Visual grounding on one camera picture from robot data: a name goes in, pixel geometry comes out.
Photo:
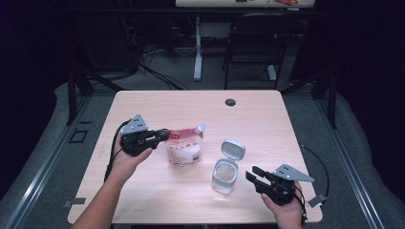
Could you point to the orange item on background desk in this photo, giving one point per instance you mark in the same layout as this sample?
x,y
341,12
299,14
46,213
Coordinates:
x,y
286,2

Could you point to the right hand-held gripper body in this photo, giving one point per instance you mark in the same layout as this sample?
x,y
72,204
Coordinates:
x,y
281,191

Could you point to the person's right hand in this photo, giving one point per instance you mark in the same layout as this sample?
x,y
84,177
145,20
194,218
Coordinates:
x,y
289,214

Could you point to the person's left hand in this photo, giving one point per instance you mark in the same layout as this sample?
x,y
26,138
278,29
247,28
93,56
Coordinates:
x,y
125,165

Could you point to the black table grommet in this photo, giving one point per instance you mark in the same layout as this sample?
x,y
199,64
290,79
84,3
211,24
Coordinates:
x,y
230,102

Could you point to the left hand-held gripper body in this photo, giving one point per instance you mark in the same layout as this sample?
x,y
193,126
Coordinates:
x,y
137,141

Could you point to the light wooden background desk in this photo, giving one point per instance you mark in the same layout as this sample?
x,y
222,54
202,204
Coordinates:
x,y
223,3

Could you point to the black metal stand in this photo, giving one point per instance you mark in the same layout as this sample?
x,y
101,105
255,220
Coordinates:
x,y
332,98
72,95

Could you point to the white desk leg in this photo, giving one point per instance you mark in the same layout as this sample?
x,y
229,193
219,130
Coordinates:
x,y
271,72
198,57

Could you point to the red and white spouted pouch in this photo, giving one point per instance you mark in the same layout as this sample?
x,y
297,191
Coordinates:
x,y
184,149

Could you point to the black folding chair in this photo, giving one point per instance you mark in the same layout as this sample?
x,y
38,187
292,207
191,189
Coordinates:
x,y
258,41

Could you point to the white lidded plastic container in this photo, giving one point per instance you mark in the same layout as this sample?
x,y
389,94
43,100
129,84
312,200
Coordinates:
x,y
224,178

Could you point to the grey tape strip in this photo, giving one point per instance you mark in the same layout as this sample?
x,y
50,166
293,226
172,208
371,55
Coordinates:
x,y
74,202
316,200

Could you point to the aluminium floor rail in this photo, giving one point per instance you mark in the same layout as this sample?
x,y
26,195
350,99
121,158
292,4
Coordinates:
x,y
350,165
44,165

